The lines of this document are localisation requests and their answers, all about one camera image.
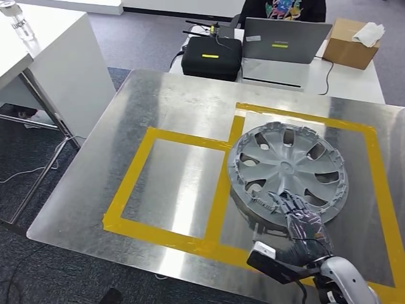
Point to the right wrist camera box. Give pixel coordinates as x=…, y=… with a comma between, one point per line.
x=264, y=251

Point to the steel workbench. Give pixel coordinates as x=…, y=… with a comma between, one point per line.
x=177, y=109

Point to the person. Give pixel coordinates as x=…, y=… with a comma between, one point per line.
x=310, y=10

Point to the white desk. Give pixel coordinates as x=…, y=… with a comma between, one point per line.
x=348, y=84

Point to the black flat device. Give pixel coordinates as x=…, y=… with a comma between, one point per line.
x=111, y=297

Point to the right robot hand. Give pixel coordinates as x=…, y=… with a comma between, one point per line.
x=303, y=235

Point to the grey wheel hubcap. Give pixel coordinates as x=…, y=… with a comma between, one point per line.
x=284, y=163

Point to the clear plastic bottle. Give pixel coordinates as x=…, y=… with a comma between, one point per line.
x=17, y=23

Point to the black case with yellow label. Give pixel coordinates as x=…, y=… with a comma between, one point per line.
x=209, y=65

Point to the yellow tape on workbench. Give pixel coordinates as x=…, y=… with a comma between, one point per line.
x=133, y=176

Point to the black router with antennas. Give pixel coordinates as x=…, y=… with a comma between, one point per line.
x=226, y=32

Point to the grey laptop with stickers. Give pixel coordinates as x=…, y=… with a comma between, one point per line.
x=284, y=42

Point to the white crumpled tissue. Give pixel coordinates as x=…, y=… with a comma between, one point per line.
x=368, y=33

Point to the steel frame table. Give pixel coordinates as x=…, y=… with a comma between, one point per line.
x=12, y=58

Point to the brown cardboard box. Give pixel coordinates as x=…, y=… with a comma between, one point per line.
x=345, y=46

